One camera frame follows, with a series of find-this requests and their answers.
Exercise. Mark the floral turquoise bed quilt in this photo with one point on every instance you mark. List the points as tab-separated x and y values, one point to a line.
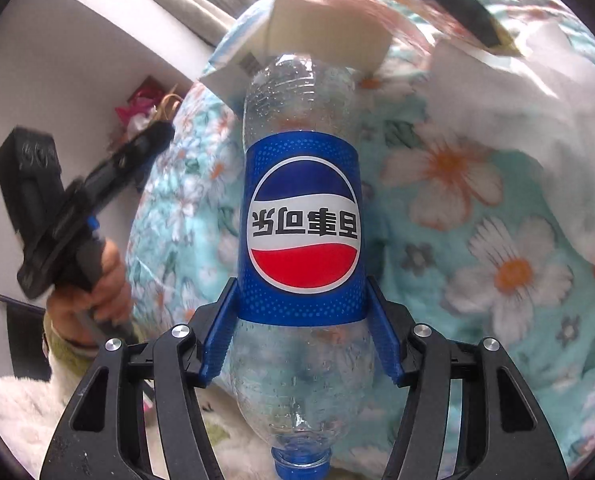
459	233

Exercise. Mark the clear Pepsi plastic bottle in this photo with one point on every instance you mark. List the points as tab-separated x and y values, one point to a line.
301	359

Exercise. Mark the white tissue paper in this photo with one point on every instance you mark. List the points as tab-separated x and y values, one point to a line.
540	103

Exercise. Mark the white blue carton box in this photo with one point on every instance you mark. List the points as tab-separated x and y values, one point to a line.
336	33

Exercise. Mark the gift bags pile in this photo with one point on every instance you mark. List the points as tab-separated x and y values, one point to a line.
149	103

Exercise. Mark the person left hand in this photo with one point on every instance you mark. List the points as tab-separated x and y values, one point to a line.
110	300

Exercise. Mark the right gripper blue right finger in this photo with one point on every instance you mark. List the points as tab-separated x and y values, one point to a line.
387	321

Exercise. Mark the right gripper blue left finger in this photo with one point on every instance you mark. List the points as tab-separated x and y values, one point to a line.
216	325

